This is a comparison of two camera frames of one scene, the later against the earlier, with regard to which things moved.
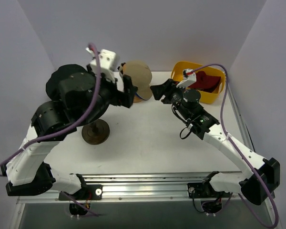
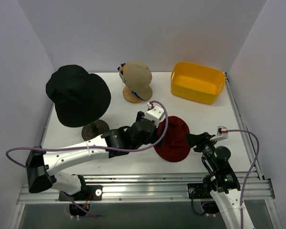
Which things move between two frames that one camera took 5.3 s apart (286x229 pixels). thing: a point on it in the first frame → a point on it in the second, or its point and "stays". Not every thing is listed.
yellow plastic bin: (177, 74) stays
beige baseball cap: (141, 77) stays
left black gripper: (120, 93) → (155, 133)
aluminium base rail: (140, 188) stays
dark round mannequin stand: (97, 132) stays
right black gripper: (169, 90) → (199, 141)
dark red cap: (205, 82) → (174, 147)
